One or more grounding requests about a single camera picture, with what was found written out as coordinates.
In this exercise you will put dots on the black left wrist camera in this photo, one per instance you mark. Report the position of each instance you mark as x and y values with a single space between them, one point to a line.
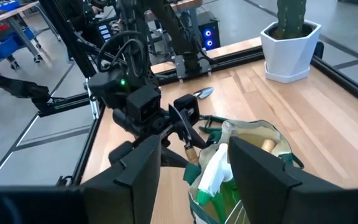
143 105

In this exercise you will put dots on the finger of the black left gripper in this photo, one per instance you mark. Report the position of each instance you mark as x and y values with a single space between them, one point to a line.
174 159
186 109

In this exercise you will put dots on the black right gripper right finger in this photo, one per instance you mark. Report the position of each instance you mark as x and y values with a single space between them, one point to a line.
269 193

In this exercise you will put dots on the tall green cactus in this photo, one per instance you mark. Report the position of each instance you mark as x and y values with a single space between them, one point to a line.
291 18

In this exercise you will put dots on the blue storage bin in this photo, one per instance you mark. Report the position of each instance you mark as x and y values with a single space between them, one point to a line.
2 48

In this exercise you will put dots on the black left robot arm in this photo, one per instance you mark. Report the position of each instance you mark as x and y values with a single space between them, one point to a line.
179 31

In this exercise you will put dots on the wooden workbench on castors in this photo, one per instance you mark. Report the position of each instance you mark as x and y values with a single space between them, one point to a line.
8 15

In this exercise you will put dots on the beige green canvas gardening bag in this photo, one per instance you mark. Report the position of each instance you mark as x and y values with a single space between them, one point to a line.
253 132

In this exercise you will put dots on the black rounded rail clamp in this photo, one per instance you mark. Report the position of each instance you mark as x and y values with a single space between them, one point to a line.
319 49

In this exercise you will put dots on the white green spray bottle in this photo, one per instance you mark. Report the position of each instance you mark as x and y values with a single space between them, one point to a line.
213 174

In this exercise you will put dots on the computer tower blue lights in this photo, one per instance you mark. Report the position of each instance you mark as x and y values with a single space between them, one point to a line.
208 31

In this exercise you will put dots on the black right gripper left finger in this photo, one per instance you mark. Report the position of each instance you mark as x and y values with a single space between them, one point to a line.
120 199

